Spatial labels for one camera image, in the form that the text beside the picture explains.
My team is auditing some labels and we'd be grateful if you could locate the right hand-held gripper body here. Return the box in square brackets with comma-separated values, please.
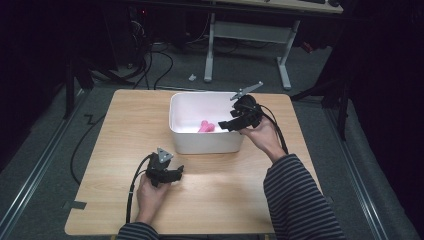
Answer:
[229, 80, 265, 132]

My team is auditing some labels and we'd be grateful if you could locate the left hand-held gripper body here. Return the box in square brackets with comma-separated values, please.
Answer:
[145, 147, 175, 188]

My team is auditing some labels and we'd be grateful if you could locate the pink bone toy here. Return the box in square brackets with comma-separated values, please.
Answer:
[197, 119, 217, 134]

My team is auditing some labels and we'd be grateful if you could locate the white plastic bin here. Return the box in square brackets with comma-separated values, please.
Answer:
[168, 91, 249, 155]

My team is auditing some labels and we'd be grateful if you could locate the person's left hand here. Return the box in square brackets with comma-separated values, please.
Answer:
[135, 173, 172, 225]

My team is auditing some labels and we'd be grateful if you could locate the person's right hand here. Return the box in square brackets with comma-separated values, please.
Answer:
[238, 115, 288, 164]

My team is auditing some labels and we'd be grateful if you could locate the white-legged desk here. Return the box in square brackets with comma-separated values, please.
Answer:
[203, 0, 344, 91]

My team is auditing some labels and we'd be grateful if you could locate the grey tape piece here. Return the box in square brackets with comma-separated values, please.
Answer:
[62, 200, 88, 211]

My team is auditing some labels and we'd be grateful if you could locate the black stand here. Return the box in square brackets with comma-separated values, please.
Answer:
[63, 53, 96, 120]
[290, 59, 353, 141]

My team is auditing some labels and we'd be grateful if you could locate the right hand-held gripper cable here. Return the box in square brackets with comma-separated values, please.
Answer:
[246, 103, 290, 155]

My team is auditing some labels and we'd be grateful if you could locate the hand-held gripper cable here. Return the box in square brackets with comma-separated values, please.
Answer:
[246, 103, 290, 155]
[125, 153, 155, 224]

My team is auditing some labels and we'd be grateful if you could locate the left hand-held gripper cable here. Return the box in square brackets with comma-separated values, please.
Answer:
[125, 153, 155, 224]

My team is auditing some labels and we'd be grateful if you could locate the black floor cable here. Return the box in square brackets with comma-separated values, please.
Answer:
[69, 113, 107, 186]

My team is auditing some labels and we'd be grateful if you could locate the bundle of black cables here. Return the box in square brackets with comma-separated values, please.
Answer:
[89, 6, 175, 91]

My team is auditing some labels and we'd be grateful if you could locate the metal floor rail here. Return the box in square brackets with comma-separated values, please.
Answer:
[324, 108, 390, 240]
[0, 89, 88, 234]

